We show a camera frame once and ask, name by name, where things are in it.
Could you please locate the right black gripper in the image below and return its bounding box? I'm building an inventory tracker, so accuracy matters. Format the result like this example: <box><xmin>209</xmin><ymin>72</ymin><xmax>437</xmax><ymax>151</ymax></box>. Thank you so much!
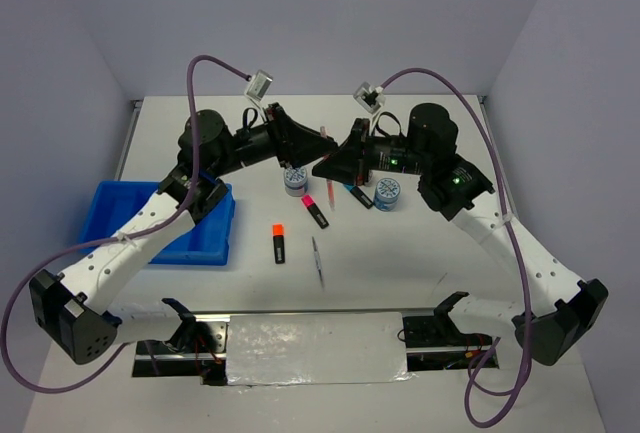
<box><xmin>311</xmin><ymin>117</ymin><xmax>429</xmax><ymax>185</ymax></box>

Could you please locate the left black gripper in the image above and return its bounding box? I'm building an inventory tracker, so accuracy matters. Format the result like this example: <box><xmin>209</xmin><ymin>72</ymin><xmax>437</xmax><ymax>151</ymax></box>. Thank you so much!
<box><xmin>210</xmin><ymin>103</ymin><xmax>338</xmax><ymax>177</ymax></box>

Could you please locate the orange-red pen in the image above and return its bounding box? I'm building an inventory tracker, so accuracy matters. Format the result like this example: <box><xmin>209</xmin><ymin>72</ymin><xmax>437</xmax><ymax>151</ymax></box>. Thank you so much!
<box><xmin>320</xmin><ymin>126</ymin><xmax>335</xmax><ymax>212</ymax></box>

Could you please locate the grey black pen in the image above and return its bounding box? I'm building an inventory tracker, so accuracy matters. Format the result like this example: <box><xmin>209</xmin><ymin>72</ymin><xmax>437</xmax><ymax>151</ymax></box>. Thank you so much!
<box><xmin>311</xmin><ymin>236</ymin><xmax>325</xmax><ymax>291</ymax></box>

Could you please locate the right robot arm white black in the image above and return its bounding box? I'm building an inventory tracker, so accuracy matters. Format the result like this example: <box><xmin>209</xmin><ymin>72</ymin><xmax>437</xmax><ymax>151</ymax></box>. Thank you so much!
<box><xmin>312</xmin><ymin>103</ymin><xmax>608</xmax><ymax>366</ymax></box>

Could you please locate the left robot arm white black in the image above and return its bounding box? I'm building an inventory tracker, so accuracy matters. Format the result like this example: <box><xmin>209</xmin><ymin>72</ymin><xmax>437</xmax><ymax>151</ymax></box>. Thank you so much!
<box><xmin>29</xmin><ymin>103</ymin><xmax>337</xmax><ymax>365</ymax></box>

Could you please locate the left blue-lidded round jar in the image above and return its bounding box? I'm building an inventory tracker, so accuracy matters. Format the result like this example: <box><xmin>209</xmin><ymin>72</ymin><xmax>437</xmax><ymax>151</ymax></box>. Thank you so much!
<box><xmin>283</xmin><ymin>167</ymin><xmax>308</xmax><ymax>197</ymax></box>

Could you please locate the blue-lidded round jar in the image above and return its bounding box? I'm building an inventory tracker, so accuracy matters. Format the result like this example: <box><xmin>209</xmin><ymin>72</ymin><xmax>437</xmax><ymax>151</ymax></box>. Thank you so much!
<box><xmin>374</xmin><ymin>178</ymin><xmax>401</xmax><ymax>212</ymax></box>
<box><xmin>283</xmin><ymin>167</ymin><xmax>308</xmax><ymax>197</ymax></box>

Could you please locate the blue cap black highlighter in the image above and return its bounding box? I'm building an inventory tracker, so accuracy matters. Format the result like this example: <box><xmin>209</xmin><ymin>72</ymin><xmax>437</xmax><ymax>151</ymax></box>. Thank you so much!
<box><xmin>344</xmin><ymin>184</ymin><xmax>374</xmax><ymax>209</ymax></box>

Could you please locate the right blue-lidded round jar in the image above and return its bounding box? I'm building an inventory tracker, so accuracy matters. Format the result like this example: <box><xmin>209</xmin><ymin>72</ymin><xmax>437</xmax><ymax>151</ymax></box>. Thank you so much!
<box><xmin>374</xmin><ymin>178</ymin><xmax>401</xmax><ymax>212</ymax></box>

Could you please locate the pink cap black highlighter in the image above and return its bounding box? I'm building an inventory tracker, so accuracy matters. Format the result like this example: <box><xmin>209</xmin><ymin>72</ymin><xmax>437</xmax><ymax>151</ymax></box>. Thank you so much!
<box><xmin>301</xmin><ymin>194</ymin><xmax>329</xmax><ymax>229</ymax></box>

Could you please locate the orange cap black highlighter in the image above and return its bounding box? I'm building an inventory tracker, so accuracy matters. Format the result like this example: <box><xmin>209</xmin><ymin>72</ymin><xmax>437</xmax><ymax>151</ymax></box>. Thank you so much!
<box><xmin>272</xmin><ymin>224</ymin><xmax>286</xmax><ymax>264</ymax></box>

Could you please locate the silver foil panel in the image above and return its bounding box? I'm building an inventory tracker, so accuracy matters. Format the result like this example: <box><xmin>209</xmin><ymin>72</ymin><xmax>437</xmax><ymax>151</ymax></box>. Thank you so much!
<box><xmin>226</xmin><ymin>312</ymin><xmax>410</xmax><ymax>386</ymax></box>

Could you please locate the blue plastic compartment tray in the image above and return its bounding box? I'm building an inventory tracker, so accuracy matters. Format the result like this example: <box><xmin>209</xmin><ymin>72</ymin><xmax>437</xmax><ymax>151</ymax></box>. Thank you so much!
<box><xmin>76</xmin><ymin>181</ymin><xmax>236</xmax><ymax>267</ymax></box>

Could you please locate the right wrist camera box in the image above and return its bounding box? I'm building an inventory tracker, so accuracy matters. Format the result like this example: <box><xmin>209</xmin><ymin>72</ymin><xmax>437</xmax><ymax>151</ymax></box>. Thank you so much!
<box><xmin>353</xmin><ymin>82</ymin><xmax>386</xmax><ymax>115</ymax></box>

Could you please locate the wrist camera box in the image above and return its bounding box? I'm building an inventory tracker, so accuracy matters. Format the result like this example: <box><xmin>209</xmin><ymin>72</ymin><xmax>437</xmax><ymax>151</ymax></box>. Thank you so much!
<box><xmin>353</xmin><ymin>82</ymin><xmax>386</xmax><ymax>115</ymax></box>
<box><xmin>244</xmin><ymin>69</ymin><xmax>273</xmax><ymax>102</ymax></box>

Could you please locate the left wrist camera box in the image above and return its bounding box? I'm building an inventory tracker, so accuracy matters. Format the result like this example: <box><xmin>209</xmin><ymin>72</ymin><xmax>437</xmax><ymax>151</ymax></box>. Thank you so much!
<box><xmin>244</xmin><ymin>69</ymin><xmax>273</xmax><ymax>102</ymax></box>

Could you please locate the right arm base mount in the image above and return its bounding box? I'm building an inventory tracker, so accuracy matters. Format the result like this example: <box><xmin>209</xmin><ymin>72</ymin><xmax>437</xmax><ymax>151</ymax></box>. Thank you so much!
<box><xmin>396</xmin><ymin>292</ymin><xmax>493</xmax><ymax>373</ymax></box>

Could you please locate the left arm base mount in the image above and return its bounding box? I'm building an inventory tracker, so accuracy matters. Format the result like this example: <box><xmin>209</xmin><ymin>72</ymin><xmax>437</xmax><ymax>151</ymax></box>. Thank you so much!
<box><xmin>132</xmin><ymin>298</ymin><xmax>230</xmax><ymax>387</ymax></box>

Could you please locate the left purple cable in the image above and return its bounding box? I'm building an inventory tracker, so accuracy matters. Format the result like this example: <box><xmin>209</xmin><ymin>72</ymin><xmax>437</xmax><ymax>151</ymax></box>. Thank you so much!
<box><xmin>0</xmin><ymin>55</ymin><xmax>251</xmax><ymax>394</ymax></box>

